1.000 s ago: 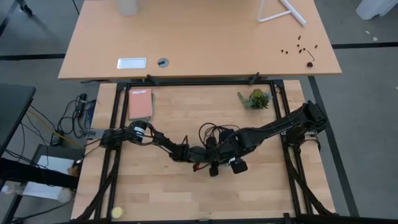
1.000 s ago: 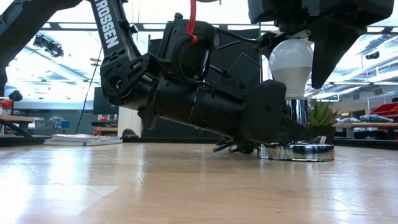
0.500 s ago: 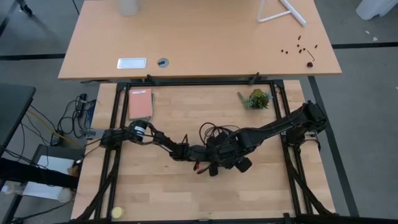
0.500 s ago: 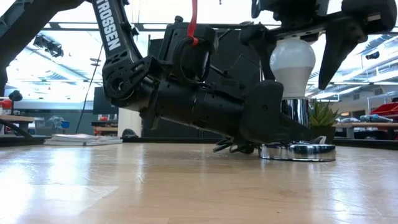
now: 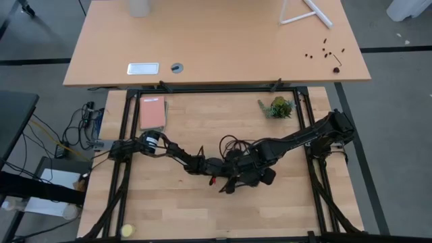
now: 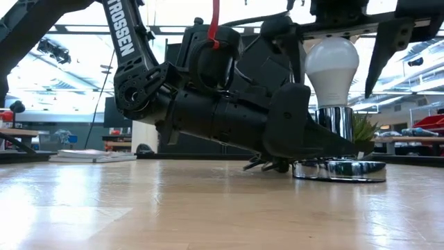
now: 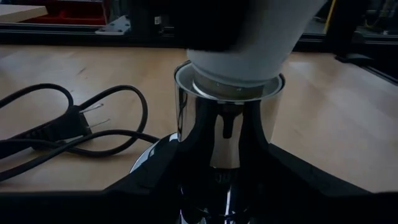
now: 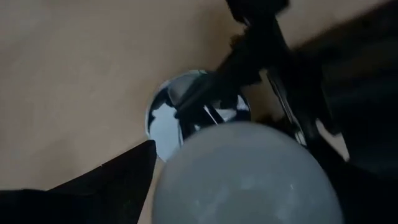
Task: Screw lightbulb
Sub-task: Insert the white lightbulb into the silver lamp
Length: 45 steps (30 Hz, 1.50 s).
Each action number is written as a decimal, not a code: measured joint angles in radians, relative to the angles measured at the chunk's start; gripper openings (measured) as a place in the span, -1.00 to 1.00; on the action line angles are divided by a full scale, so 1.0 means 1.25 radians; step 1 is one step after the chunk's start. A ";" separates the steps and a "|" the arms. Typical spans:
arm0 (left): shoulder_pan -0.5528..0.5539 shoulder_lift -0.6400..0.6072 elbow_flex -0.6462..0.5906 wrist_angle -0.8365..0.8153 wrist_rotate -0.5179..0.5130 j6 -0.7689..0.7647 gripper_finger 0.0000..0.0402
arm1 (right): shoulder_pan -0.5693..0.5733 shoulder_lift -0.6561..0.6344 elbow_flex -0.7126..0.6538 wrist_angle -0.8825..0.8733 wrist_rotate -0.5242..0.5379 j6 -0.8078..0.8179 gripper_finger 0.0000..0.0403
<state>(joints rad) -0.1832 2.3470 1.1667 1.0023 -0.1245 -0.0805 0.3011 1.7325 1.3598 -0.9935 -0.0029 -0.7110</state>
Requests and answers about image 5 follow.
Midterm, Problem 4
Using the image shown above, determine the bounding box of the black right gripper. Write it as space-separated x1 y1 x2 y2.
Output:
235 147 277 188

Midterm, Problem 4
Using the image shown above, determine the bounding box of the white cylinder container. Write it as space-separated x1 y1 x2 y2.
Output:
127 0 152 18

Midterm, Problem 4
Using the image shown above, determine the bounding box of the beige wooden desk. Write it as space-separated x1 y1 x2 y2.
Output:
63 0 372 88

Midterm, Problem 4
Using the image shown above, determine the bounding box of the black aluminium table frame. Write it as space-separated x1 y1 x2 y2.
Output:
67 86 432 243

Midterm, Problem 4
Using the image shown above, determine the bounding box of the white sheet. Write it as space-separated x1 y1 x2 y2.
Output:
24 167 84 217

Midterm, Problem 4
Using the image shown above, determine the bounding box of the grey floor box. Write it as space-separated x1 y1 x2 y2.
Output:
33 156 92 176

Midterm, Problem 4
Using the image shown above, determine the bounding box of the potted green succulent plant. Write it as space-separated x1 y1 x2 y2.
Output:
258 96 295 119

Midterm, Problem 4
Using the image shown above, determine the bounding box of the black chair base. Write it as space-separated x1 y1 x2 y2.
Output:
16 0 36 18

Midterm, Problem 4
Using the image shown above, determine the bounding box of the black table leg bar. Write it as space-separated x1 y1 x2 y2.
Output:
0 170 86 206

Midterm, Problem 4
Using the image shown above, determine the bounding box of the silver rectangular plate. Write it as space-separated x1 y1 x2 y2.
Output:
126 62 160 76

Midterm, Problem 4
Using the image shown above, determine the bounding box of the pink notebook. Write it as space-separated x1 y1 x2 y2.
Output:
139 96 167 130

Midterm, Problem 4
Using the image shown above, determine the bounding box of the black power adapter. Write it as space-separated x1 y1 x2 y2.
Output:
55 141 71 159

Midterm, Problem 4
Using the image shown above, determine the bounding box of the black lamp power cord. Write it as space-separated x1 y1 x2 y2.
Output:
218 134 261 159

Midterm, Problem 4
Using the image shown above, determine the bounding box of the white stand with beige disc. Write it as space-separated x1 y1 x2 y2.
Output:
279 0 334 29

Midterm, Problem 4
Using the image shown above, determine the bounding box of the white plastic object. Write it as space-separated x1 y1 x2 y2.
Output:
386 0 432 22

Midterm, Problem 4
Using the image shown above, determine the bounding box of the yellow floor cable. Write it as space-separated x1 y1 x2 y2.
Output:
29 116 84 159

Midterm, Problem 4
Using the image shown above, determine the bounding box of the black cable bundle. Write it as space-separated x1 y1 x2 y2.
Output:
20 100 106 159

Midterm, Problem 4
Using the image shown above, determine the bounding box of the black side table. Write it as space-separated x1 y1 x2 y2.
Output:
0 90 41 169

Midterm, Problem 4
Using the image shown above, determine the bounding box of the yellow round object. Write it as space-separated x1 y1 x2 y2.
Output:
120 223 136 238

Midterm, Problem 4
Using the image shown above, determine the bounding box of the clear plastic bottle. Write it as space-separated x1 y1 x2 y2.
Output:
1 196 22 212
63 204 81 221

